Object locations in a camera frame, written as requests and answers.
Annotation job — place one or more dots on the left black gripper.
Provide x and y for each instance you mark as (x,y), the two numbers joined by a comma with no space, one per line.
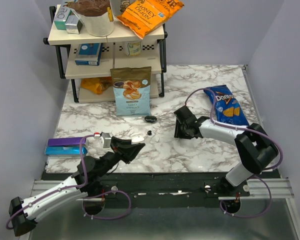
(126,151)

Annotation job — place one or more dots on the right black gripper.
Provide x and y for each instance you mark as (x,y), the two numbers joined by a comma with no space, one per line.
(177,132)

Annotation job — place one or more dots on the white earbud charging case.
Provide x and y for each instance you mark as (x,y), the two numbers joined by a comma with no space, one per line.
(137,138)

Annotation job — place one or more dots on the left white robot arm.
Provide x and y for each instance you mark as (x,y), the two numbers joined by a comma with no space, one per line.
(24,214)

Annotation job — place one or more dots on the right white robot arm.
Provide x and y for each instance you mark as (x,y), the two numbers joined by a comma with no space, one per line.
(255,149)

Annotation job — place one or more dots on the black marbled charging case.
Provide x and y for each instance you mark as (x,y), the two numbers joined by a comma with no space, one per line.
(150,119)

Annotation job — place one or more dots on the purple box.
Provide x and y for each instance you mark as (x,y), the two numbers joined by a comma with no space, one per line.
(64,142)

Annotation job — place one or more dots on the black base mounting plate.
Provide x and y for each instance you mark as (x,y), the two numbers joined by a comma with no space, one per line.
(165,190)

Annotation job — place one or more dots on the blue doritos bag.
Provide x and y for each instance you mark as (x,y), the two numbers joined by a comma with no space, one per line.
(227,107)

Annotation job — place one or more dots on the cassava chips bag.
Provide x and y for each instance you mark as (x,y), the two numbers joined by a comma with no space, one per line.
(131,87)

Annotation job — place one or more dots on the orange snack bag bottom shelf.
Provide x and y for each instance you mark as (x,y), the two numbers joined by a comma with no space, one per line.
(96,85)

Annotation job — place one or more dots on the shiny blue box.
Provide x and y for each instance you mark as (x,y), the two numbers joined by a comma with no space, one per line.
(62,151)

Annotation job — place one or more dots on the white cup on shelf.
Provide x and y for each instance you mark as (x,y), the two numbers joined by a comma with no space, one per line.
(132,48)

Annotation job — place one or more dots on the black and cream shelf rack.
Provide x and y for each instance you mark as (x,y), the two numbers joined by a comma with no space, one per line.
(112,56)

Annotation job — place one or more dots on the blue box on shelf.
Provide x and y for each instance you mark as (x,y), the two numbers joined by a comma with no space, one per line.
(88,54)

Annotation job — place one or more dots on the orange honey dijon chip bag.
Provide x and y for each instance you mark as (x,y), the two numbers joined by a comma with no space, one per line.
(144,16)

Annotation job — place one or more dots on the silver small box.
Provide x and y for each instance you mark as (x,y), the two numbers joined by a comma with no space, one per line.
(73,25)

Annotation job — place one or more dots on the white and brown paper bag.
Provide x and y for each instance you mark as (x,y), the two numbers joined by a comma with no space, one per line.
(95,15)

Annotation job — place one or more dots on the white carton top shelf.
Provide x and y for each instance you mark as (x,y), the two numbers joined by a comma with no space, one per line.
(119,6)

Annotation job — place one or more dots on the teal RO box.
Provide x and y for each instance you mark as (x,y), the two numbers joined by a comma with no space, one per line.
(62,15)

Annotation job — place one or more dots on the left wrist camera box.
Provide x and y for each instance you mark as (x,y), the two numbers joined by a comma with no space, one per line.
(105,140)

